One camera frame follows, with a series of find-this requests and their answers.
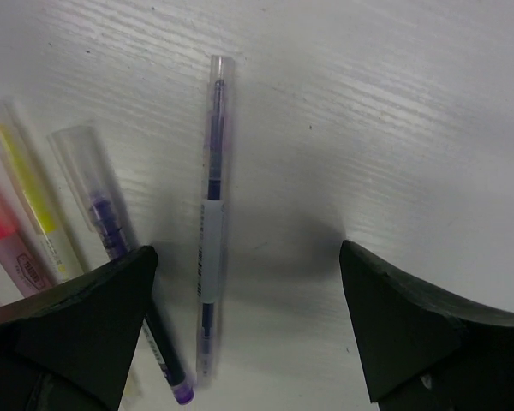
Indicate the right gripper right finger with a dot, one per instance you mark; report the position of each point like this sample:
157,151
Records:
422,347

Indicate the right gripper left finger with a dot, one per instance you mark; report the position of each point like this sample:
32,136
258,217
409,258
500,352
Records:
71,347

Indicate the purple pen white label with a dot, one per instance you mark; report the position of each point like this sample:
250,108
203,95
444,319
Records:
213,210

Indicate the pink highlighter pen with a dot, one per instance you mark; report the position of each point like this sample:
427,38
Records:
22,266

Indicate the dark purple gel pen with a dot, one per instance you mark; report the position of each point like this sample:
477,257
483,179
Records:
90,177

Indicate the yellow highlighter pen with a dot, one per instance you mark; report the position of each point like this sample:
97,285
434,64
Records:
29,184

